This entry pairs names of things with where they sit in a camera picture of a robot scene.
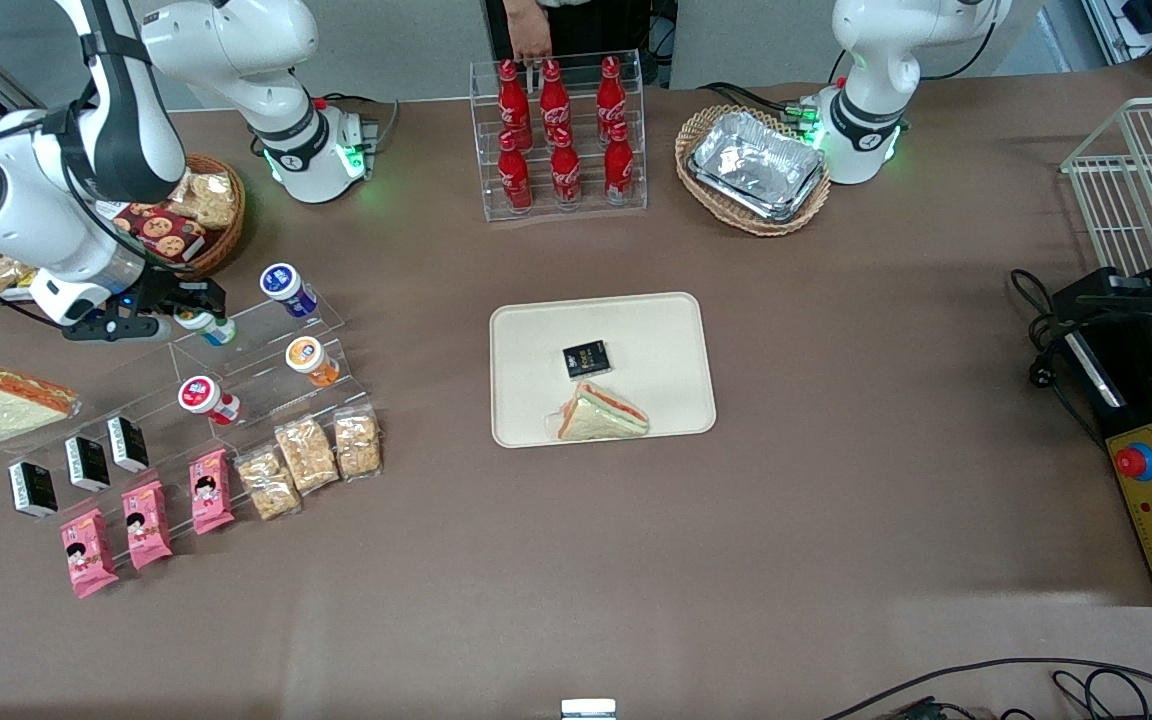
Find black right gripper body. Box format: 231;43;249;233
124;270;197;321

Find green cap gum bottle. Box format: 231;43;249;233
174;308;237;347

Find blue cap gum bottle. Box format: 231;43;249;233
259;262;319;319

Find red cap gum bottle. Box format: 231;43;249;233
178;376;242;426

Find orange cap gum bottle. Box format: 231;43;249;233
285;337;341;388

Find black gum box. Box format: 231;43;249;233
64;435;112;492
106;415;151;474
8;461;59;518
563;341;611;380

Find cream plastic tray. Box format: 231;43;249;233
489;292;717;449

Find person's bare hand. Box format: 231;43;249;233
508;0;555;67

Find wicker basket with cookies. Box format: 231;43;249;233
111;153;247;279

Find red cookie box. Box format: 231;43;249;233
116;205;207;263

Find clear acrylic stepped stand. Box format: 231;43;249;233
0;292;349;473

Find clear bag of biscuits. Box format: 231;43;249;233
171;170;237;229

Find black sealing machine yellow panel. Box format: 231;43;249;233
1051;265;1152;608

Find pink snack pack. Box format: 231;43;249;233
188;448;235;535
121;480;174;571
60;508;120;599

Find wrapped triangle sandwich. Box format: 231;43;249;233
0;363;83;446
546;380;650;443

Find clear bag of crackers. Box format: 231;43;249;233
274;415;340;495
334;404;383;481
236;446;302;521

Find background equipment shelves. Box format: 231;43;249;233
1081;0;1152;73

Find red cola bottle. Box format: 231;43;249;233
603;120;636;206
497;130;534;214
549;125;583;208
539;58;574;146
596;55;628;141
496;58;534;151

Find clear acrylic bottle rack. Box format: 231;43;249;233
469;50;649;223

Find silver foil container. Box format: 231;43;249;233
696;110;825;206
688;150;827;223

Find person's dark clothing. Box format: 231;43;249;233
483;0;679;61

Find wicker basket with foil containers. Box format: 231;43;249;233
675;105;832;238

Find white wire rack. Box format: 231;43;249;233
1061;95;1152;276

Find black power cable with plug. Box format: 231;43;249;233
1011;268;1109;448

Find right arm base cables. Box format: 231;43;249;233
321;93;403;156

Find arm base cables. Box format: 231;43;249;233
699;80;827;126
321;93;403;156

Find long black cable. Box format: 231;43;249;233
821;657;1152;720

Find looped black cable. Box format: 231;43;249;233
1049;668;1152;720

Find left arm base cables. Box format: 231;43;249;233
699;80;827;126

